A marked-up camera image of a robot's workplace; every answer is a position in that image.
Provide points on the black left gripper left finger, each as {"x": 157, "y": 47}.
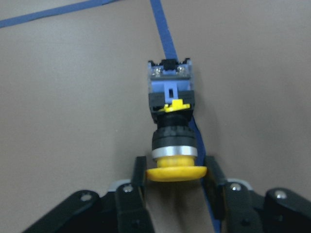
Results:
{"x": 121, "y": 210}

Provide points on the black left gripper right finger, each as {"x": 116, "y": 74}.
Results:
{"x": 236, "y": 208}

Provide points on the yellow mushroom push button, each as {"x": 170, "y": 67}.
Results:
{"x": 171, "y": 103}

